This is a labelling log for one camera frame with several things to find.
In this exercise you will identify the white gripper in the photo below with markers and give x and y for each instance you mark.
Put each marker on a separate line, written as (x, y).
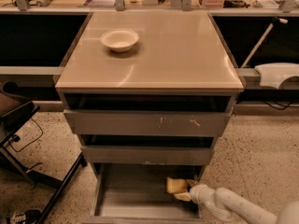
(196, 192)

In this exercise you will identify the yellow sponge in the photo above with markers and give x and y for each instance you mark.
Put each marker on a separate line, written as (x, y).
(176, 186)

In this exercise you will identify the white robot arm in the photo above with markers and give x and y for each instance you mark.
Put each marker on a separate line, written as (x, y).
(222, 203)

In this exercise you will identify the bottom grey drawer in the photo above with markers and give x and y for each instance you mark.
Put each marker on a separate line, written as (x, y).
(136, 194)

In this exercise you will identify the grey drawer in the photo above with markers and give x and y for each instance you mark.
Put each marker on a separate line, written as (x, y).
(149, 115)
(136, 194)
(150, 150)

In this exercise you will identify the grey drawer cabinet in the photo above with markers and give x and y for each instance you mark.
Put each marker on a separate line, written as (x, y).
(178, 53)

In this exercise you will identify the middle grey drawer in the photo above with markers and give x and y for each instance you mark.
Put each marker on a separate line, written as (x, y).
(150, 150)

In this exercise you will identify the top grey drawer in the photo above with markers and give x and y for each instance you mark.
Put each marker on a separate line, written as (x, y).
(149, 115)

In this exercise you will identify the black white shoe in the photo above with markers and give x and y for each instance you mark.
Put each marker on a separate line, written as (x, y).
(27, 217)

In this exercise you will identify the white bowl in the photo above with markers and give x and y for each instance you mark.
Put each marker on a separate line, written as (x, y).
(119, 40)

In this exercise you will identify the white dustpan with handle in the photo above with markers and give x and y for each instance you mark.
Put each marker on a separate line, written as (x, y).
(272, 75)

